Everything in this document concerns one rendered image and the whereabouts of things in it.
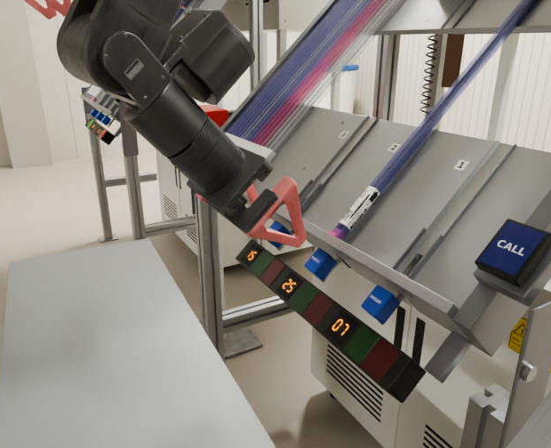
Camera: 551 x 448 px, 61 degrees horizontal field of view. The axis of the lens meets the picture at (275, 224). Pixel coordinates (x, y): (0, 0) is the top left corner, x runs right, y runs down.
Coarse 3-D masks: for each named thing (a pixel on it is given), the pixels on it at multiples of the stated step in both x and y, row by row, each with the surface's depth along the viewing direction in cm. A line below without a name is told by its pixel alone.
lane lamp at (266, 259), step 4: (264, 252) 68; (260, 256) 68; (264, 256) 68; (268, 256) 67; (272, 256) 66; (260, 260) 68; (264, 260) 67; (268, 260) 66; (272, 260) 66; (256, 264) 68; (260, 264) 67; (264, 264) 67; (268, 264) 66; (252, 268) 68; (256, 268) 67; (260, 268) 66; (264, 268) 66; (256, 272) 67; (260, 272) 66
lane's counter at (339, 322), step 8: (344, 312) 53; (336, 320) 53; (344, 320) 52; (352, 320) 52; (328, 328) 53; (336, 328) 52; (344, 328) 52; (352, 328) 51; (336, 336) 52; (344, 336) 51
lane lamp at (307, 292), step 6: (306, 282) 59; (306, 288) 59; (312, 288) 58; (300, 294) 59; (306, 294) 58; (312, 294) 57; (294, 300) 59; (300, 300) 58; (306, 300) 57; (294, 306) 58; (300, 306) 58; (306, 306) 57; (300, 312) 57
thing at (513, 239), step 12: (504, 228) 40; (516, 228) 40; (528, 228) 39; (504, 240) 40; (516, 240) 39; (528, 240) 38; (540, 240) 38; (492, 252) 40; (504, 252) 39; (516, 252) 38; (528, 252) 38; (492, 264) 39; (504, 264) 38; (516, 264) 38
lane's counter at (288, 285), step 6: (288, 276) 62; (294, 276) 61; (288, 282) 61; (294, 282) 61; (300, 282) 60; (282, 288) 61; (288, 288) 61; (294, 288) 60; (282, 294) 61; (288, 294) 60
